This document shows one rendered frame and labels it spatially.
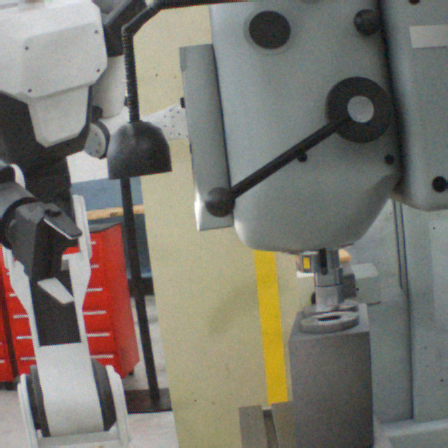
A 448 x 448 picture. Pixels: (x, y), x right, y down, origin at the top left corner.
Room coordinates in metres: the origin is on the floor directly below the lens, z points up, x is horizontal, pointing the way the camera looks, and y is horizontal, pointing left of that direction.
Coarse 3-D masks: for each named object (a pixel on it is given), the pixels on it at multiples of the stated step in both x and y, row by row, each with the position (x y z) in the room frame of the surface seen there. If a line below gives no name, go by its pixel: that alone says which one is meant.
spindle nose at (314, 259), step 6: (330, 252) 1.04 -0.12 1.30; (336, 252) 1.04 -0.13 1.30; (300, 258) 1.05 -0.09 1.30; (312, 258) 1.04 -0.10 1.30; (318, 258) 1.03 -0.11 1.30; (330, 258) 1.04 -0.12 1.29; (336, 258) 1.04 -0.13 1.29; (300, 264) 1.05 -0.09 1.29; (312, 264) 1.04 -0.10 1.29; (318, 264) 1.03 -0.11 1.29; (330, 264) 1.04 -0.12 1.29; (336, 264) 1.04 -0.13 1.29; (300, 270) 1.05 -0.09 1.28; (306, 270) 1.04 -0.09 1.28; (312, 270) 1.04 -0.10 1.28; (318, 270) 1.03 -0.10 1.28
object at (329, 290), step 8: (320, 280) 1.42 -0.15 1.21; (328, 280) 1.42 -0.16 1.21; (336, 280) 1.42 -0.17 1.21; (320, 288) 1.42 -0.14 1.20; (328, 288) 1.42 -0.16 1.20; (336, 288) 1.42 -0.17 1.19; (320, 296) 1.42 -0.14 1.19; (328, 296) 1.42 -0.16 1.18; (336, 296) 1.42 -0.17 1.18; (344, 296) 1.43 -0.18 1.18; (320, 304) 1.42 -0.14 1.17; (328, 304) 1.42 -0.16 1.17; (336, 304) 1.42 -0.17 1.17; (344, 304) 1.43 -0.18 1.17
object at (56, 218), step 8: (56, 208) 1.25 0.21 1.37; (48, 216) 1.24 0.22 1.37; (56, 216) 1.24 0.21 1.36; (64, 216) 1.25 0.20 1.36; (56, 224) 1.22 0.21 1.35; (64, 224) 1.23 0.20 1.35; (72, 224) 1.23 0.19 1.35; (64, 232) 1.22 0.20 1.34; (72, 232) 1.21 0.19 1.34; (80, 232) 1.22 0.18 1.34
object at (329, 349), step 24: (312, 312) 1.41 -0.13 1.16; (336, 312) 1.38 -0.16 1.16; (360, 312) 1.41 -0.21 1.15; (312, 336) 1.29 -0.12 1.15; (336, 336) 1.28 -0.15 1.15; (360, 336) 1.27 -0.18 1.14; (312, 360) 1.29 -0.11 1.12; (336, 360) 1.28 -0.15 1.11; (360, 360) 1.28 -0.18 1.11; (312, 384) 1.29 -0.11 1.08; (336, 384) 1.28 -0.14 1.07; (360, 384) 1.28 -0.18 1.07; (312, 408) 1.29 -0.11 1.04; (336, 408) 1.28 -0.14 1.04; (360, 408) 1.28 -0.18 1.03; (312, 432) 1.29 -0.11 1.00; (336, 432) 1.28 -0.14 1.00; (360, 432) 1.28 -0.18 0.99
